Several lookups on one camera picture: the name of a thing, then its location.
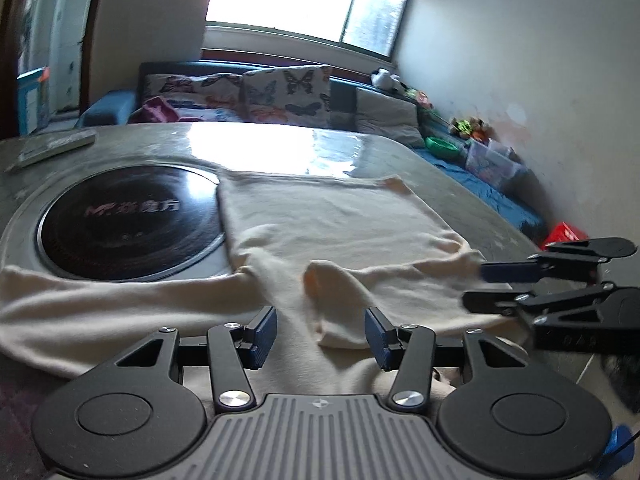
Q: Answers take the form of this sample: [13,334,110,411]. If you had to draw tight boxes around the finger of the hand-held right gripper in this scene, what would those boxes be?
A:
[479,237,639,284]
[462,282,617,329]

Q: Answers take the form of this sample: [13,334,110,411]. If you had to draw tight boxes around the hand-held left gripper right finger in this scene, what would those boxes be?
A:
[366,306,528,411]

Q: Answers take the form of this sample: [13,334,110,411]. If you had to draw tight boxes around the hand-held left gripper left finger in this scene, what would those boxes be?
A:
[115,305,278,413]

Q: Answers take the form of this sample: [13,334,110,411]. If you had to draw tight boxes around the cream long-sleeve garment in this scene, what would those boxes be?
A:
[0,170,533,408]

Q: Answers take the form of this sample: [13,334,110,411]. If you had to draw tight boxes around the red plastic basket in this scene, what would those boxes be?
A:
[540,221,590,252]

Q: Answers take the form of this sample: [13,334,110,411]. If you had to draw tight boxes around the clear plastic storage box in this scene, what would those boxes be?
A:
[464,137,521,183]

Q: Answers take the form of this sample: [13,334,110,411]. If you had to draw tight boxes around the green plastic bowl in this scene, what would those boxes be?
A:
[425,135,461,158]

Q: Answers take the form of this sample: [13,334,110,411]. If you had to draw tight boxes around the brown plush toy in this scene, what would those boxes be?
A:
[448,116,491,142]

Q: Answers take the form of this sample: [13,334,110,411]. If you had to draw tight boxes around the black round induction cooktop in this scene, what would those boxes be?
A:
[36,165,236,281]

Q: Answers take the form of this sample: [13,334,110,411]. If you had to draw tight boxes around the grey pillow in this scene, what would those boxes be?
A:
[354,85,426,148]

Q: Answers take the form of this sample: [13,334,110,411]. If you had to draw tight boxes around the panda plush toy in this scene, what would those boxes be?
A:
[371,68,402,92]

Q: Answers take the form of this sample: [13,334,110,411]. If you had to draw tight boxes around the butterfly print pillow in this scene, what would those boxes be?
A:
[142,72,244,111]
[241,66,332,128]

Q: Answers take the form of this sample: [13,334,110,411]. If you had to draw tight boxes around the round metal cooktop surround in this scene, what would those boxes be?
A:
[0,152,241,286]

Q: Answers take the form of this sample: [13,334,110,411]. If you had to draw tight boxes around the blue sofa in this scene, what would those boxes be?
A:
[75,61,548,241]

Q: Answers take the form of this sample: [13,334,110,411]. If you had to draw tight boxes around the white remote control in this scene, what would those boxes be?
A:
[6,129,97,172]

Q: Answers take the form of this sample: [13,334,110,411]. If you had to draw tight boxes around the blue white toy table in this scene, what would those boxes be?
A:
[16,66,52,133]

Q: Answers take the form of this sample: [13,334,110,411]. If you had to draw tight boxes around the dark wooden door frame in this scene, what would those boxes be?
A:
[0,0,108,126]

